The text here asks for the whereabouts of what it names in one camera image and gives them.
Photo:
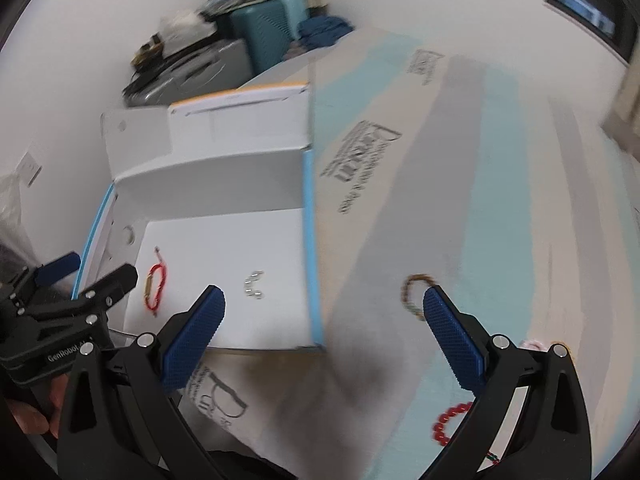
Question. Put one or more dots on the striped bed sheet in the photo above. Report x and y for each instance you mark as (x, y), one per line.
(518, 204)

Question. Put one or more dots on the teal suitcase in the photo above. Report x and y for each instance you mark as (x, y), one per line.
(268, 29)

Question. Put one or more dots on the dark blue clothes pile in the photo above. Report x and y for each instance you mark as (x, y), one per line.
(322, 31)

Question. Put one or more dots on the white blue cardboard box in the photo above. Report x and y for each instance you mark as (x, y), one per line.
(216, 190)

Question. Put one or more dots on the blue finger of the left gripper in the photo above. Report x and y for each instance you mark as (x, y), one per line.
(110, 289)
(56, 270)

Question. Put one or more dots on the grey suitcase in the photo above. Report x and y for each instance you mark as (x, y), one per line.
(215, 68)

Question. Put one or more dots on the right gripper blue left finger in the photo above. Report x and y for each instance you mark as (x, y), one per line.
(186, 335)

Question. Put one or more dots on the beige curtain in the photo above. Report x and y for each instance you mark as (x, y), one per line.
(623, 121)

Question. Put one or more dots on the left hand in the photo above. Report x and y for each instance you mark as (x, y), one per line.
(31, 421)

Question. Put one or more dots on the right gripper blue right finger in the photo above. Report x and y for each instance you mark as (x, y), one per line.
(460, 337)

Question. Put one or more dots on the wall socket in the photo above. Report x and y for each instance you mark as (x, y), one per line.
(28, 169)

